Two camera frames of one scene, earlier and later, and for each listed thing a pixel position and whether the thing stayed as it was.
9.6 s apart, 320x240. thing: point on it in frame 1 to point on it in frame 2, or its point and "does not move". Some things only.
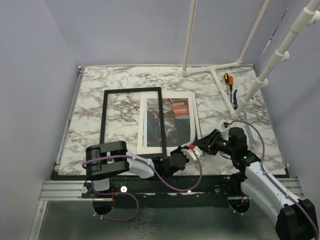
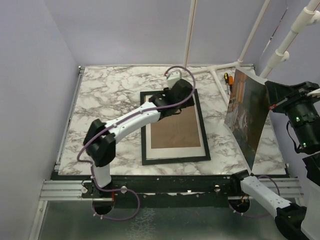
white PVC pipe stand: (187, 47) does not move
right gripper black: (208, 142) to (285, 94)
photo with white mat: (179, 121) to (248, 109)
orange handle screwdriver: (230, 82) does not move
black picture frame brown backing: (135, 116) to (175, 138)
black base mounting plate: (169, 191) does not move
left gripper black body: (178, 151) to (189, 103)
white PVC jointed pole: (309, 16) does not move
